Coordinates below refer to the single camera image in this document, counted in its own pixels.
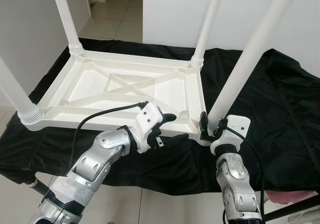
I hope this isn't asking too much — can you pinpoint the white plastic table leg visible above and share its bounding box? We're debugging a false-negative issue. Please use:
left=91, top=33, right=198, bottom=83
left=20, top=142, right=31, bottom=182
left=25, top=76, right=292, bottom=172
left=189, top=0, right=227, bottom=68
left=206, top=0, right=303, bottom=129
left=0, top=56, right=45, bottom=132
left=49, top=0, right=86, bottom=57

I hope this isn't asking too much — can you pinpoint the white plastic table top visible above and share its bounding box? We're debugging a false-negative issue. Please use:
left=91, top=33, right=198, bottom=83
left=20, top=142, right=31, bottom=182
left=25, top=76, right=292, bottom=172
left=22, top=48, right=211, bottom=147

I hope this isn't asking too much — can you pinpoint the black cloth cover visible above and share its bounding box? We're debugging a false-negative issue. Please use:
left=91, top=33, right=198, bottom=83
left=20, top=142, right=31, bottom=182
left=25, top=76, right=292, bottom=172
left=0, top=38, right=320, bottom=197

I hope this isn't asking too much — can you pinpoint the pink cloth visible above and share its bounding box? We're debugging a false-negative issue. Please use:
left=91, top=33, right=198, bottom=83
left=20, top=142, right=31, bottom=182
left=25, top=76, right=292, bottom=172
left=265, top=189, right=306, bottom=204

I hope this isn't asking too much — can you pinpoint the black metal stand leg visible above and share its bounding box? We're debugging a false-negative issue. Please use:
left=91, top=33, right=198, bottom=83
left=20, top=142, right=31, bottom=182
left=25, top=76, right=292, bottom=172
left=27, top=179, right=53, bottom=194
left=262, top=194, right=320, bottom=222

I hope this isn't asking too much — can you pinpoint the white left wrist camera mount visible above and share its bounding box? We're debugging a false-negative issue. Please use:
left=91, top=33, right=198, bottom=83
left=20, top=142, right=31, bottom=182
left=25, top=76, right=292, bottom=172
left=131, top=104, right=163, bottom=153

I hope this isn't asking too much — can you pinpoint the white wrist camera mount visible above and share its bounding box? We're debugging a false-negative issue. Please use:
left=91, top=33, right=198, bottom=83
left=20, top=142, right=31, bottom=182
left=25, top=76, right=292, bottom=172
left=210, top=115, right=251, bottom=154
left=131, top=104, right=163, bottom=153

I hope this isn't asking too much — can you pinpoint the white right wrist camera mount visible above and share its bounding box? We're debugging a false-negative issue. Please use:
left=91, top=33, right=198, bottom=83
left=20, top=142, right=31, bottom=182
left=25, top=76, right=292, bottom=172
left=210, top=115, right=251, bottom=154

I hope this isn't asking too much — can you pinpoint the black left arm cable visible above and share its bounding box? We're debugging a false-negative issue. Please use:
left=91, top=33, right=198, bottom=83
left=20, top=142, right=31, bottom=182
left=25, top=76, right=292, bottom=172
left=70, top=102, right=150, bottom=172

